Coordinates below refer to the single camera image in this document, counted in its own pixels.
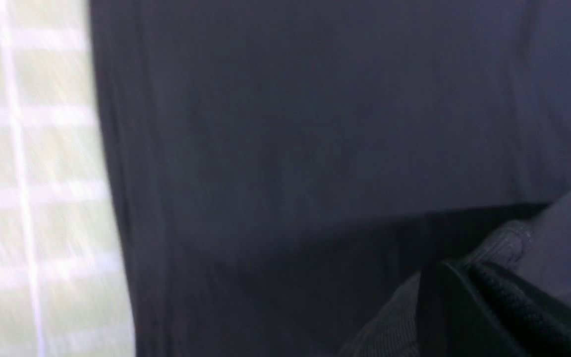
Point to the light green checkered tablecloth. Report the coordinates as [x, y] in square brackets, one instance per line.
[62, 284]

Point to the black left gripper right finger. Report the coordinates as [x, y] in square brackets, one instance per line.
[540, 323]

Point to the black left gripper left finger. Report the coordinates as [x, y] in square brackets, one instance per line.
[453, 319]

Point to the dark gray long-sleeve top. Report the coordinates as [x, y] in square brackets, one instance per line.
[279, 167]

